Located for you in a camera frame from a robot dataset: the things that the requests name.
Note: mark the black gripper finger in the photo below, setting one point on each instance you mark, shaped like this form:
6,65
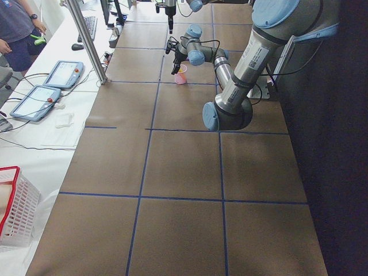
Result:
173,70
177,68

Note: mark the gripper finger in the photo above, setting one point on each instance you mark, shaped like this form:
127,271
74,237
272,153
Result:
170,24

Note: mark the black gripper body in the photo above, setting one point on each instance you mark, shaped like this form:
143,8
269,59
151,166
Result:
170,10
179,54

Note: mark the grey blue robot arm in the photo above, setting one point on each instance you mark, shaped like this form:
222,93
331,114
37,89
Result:
273,24

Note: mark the pink mesh pen holder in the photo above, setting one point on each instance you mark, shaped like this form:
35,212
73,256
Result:
180,78

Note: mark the black monitor stand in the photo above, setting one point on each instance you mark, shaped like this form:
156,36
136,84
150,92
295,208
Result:
113,16

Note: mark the black keyboard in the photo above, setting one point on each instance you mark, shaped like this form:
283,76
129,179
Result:
91,24

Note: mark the black computer mouse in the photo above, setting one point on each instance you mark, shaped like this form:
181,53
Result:
77,47

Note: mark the far teach pendant tablet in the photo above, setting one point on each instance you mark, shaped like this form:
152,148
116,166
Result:
65,74

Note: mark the teach pendant tablet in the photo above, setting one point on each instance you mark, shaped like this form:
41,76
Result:
65,74
36,104

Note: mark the crumpled white tissue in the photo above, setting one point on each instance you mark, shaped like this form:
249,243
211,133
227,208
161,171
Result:
64,120

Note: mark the white paper sheet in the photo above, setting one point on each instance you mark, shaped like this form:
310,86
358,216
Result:
67,136

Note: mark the near teach pendant tablet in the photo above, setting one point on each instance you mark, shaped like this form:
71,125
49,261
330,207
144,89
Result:
36,104

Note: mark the standing person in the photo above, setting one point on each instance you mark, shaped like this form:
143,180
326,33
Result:
19,28

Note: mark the red white plastic basket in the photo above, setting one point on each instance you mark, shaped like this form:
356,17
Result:
19,200

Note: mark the aluminium frame post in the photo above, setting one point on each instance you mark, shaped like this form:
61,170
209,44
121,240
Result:
77,16

